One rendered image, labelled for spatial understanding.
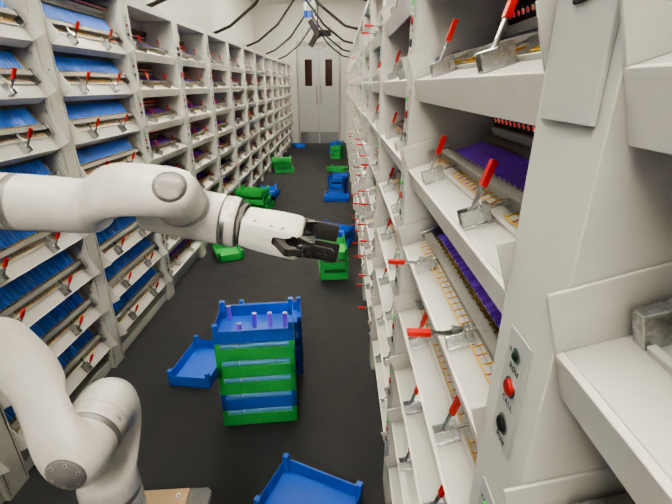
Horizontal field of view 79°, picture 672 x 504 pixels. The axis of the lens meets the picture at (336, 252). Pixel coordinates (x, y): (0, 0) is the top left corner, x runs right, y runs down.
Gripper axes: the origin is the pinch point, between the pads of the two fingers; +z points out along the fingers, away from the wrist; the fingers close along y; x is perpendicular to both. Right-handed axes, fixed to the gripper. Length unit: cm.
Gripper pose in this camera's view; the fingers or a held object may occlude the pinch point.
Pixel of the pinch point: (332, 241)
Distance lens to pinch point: 69.6
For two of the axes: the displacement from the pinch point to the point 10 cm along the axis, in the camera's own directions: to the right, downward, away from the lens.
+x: 2.1, -9.0, -3.7
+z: 9.8, 1.9, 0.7
